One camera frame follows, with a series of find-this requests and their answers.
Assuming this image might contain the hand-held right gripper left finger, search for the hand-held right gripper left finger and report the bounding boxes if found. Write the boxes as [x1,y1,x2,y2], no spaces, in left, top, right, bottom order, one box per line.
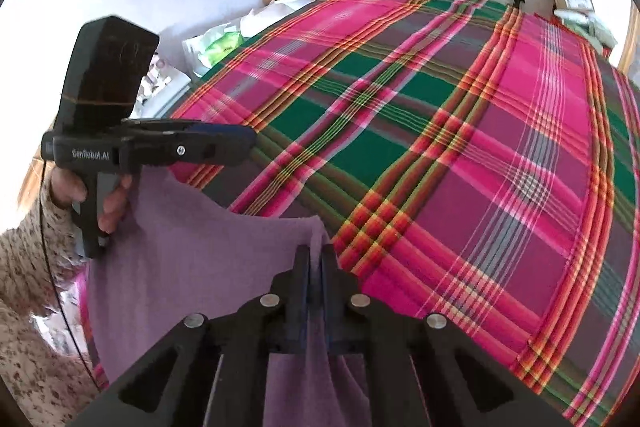
[65,245,311,427]

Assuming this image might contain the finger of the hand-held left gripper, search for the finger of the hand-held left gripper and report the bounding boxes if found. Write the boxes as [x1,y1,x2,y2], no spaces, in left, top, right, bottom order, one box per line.
[130,133,250,168]
[126,119,257,148]

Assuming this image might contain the person's left hand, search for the person's left hand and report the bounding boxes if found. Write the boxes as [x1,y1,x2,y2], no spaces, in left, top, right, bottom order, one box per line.
[50,167,134,234]

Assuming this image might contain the white plastic mailer bag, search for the white plastic mailer bag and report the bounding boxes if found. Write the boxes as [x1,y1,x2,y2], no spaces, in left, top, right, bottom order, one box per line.
[555,9,618,50]

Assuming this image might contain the green plastic bag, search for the green plastic bag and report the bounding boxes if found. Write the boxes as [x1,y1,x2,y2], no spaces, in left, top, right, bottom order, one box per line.
[182,23,246,75]

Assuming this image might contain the wooden headboard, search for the wooden headboard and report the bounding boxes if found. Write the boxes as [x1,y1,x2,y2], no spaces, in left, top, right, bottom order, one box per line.
[19,144,57,228]

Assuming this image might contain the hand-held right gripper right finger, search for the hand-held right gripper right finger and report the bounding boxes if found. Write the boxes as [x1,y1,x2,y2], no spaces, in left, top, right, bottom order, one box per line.
[321,245,575,427]

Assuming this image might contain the purple fleece pants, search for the purple fleece pants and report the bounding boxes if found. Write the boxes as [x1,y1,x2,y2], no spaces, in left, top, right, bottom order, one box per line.
[85,169,373,427]

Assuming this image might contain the white nightstand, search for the white nightstand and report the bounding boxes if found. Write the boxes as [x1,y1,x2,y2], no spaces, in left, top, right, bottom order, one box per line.
[135,52,193,118]

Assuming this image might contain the person's left forearm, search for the person's left forearm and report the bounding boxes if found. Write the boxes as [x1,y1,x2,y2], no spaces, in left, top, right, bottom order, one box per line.
[0,177,103,427]

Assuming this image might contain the wooden door frame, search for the wooden door frame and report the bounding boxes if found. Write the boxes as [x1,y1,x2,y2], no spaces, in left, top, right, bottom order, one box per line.
[617,2,640,78]

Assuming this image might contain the pink green plaid blanket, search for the pink green plaid blanket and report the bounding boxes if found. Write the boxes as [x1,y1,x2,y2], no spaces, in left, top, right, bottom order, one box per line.
[82,0,640,427]

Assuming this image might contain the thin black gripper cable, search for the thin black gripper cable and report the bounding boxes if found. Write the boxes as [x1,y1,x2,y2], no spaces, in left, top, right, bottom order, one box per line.
[38,162,101,390]

